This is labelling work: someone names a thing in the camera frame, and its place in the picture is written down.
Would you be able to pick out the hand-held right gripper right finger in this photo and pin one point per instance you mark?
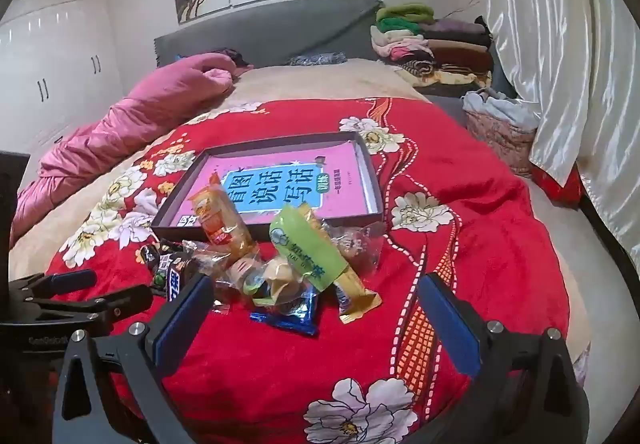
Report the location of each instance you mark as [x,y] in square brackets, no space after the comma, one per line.
[450,324]

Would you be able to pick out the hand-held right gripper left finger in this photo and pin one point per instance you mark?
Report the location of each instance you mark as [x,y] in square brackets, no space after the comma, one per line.
[185,319]

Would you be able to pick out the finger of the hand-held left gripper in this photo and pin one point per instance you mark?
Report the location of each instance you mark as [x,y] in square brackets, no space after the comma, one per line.
[115,300]
[75,280]

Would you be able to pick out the black chocolate bar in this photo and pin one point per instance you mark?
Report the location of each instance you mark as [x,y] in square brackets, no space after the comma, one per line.
[175,276]

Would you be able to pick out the black green pea packet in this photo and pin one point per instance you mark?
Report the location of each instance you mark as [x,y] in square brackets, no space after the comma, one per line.
[152,266]

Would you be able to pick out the clear crinkled snack packet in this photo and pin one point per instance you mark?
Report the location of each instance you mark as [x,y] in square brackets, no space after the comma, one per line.
[232,284]

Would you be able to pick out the clear round cookie packet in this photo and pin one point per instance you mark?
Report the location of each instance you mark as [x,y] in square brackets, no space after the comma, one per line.
[202,258]

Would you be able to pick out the yellow wafer bar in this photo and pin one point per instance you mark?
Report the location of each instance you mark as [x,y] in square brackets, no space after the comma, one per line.
[357,299]

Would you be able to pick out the yellow candy clear wrapper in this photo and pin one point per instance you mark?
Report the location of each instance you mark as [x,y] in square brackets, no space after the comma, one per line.
[272,274]

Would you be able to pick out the blue snack packet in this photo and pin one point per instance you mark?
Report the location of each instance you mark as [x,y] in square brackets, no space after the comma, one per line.
[290,316]

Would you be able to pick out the orange snack packet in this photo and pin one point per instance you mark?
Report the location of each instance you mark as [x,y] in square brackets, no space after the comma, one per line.
[220,219]

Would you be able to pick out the dark shallow cardboard box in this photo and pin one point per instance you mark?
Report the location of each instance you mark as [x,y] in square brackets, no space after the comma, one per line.
[178,196]

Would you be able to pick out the clear pastry packet green label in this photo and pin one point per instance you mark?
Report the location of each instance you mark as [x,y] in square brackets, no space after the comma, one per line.
[350,244]

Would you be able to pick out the green snack packet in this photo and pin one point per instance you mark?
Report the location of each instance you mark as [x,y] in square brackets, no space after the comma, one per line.
[305,249]

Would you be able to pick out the red floral blanket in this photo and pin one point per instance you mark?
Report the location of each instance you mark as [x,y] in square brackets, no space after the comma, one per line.
[450,249]

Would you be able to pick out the pink quilt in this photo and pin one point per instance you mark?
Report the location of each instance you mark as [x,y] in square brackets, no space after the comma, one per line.
[125,123]

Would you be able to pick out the white wardrobe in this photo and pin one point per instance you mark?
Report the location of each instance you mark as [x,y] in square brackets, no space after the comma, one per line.
[60,58]

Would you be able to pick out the red cloth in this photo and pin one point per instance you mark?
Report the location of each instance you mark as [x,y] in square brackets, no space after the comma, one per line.
[557,186]

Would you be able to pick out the pink book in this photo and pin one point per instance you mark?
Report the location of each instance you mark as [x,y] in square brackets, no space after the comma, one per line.
[300,173]

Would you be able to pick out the floral fabric basket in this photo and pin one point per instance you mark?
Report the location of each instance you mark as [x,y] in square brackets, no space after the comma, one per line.
[500,143]

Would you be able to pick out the light cloth pile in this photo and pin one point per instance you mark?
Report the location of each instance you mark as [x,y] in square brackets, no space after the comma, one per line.
[500,108]

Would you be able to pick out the maroon cloth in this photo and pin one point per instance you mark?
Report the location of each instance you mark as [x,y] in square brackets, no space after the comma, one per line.
[235,57]

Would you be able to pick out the stack of folded clothes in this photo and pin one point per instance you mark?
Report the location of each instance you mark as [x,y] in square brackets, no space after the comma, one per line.
[450,48]

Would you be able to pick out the beige bed sheet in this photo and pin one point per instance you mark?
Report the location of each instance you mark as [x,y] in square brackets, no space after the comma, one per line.
[325,78]

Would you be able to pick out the dark patterned cloth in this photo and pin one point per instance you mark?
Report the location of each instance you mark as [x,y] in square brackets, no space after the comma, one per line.
[317,59]

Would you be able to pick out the white satin curtain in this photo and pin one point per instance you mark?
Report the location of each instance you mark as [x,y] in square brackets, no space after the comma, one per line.
[550,48]

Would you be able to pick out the grey headboard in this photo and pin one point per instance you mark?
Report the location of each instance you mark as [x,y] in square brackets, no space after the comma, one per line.
[280,33]

